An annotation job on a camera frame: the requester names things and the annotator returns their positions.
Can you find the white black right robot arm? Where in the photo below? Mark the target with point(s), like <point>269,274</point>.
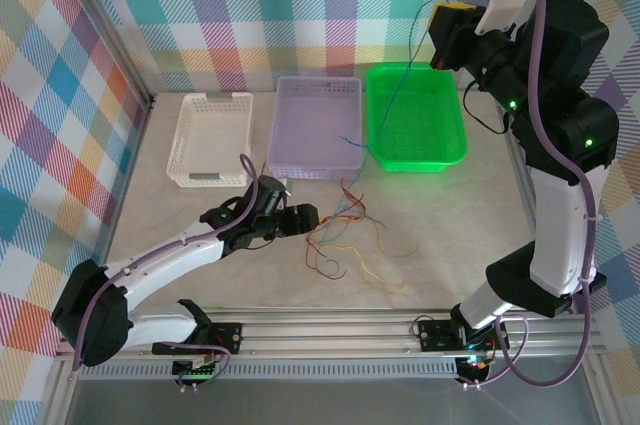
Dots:
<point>560,235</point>

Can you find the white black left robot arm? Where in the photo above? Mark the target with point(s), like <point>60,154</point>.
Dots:
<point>165,257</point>

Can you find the purple perforated basket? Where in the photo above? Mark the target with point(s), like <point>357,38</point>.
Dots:
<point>310,130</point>

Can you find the white perforated basket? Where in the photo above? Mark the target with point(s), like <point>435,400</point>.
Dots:
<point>210,140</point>

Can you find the green mesh basket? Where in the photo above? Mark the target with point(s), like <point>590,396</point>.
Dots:
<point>425,120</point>

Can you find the colourful plaid backdrop cloth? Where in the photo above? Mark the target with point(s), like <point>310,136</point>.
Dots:
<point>300,5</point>

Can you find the small circuit board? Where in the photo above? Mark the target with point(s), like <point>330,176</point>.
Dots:
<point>195,370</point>
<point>477,366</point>

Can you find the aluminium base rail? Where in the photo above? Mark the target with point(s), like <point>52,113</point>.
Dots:
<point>325,335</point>

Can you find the aluminium side rail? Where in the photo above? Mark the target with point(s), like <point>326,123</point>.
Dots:
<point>526,220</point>
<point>124,195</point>

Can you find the aluminium corner post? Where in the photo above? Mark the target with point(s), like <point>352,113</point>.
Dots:
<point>115,30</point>

